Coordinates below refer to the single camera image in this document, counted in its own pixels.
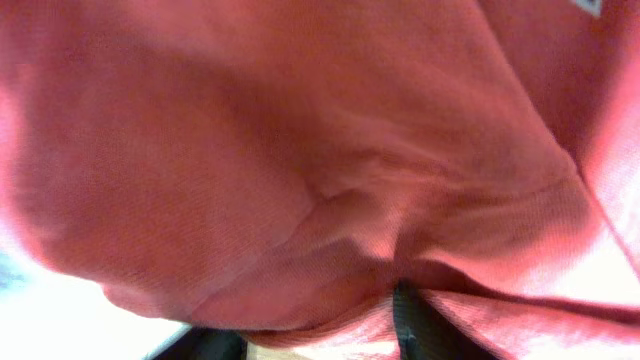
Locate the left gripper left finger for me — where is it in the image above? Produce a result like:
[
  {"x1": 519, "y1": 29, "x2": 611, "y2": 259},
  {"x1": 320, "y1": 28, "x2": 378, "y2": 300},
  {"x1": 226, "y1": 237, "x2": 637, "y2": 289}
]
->
[{"x1": 147, "y1": 327, "x2": 248, "y2": 360}]

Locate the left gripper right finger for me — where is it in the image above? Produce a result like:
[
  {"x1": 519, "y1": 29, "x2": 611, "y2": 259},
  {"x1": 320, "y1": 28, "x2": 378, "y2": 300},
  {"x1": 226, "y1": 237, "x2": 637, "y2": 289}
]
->
[{"x1": 393, "y1": 282, "x2": 497, "y2": 360}]

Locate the red printed t-shirt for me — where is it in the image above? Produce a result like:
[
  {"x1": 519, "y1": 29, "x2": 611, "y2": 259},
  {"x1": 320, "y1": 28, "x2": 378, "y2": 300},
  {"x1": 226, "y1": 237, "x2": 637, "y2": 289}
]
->
[{"x1": 1, "y1": 0, "x2": 639, "y2": 359}]

